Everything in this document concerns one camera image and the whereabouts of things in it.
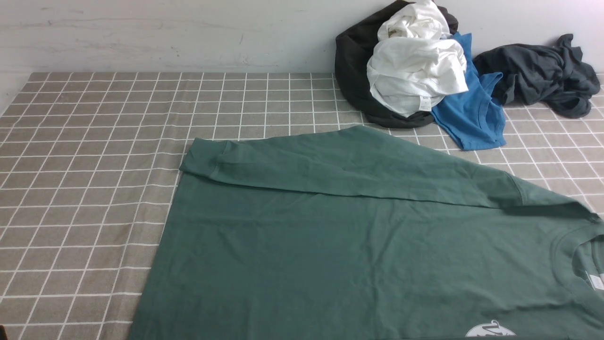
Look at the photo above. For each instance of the white crumpled shirt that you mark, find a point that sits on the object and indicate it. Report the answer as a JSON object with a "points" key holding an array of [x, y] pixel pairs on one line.
{"points": [[416, 63]]}

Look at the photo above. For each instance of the grey checkered tablecloth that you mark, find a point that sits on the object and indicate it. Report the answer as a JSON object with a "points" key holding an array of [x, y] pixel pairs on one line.
{"points": [[88, 170]]}

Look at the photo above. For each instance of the black garment in pile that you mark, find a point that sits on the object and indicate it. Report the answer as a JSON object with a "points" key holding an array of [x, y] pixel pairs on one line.
{"points": [[354, 48]]}

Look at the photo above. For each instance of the dark grey crumpled shirt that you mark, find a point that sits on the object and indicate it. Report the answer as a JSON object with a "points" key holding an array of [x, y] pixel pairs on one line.
{"points": [[555, 75]]}

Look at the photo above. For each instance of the green long-sleeved shirt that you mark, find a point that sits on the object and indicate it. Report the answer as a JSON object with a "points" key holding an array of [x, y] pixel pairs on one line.
{"points": [[358, 235]]}

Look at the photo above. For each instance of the blue t-shirt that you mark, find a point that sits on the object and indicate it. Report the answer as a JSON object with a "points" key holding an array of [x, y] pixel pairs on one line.
{"points": [[473, 119]]}

